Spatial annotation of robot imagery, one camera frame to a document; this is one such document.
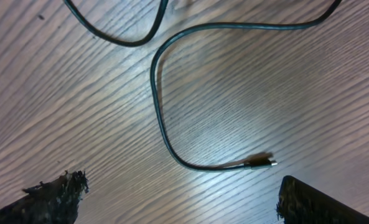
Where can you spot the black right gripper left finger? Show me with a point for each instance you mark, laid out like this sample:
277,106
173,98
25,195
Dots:
54,202

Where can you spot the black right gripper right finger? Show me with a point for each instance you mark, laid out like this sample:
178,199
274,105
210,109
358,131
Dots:
299,203

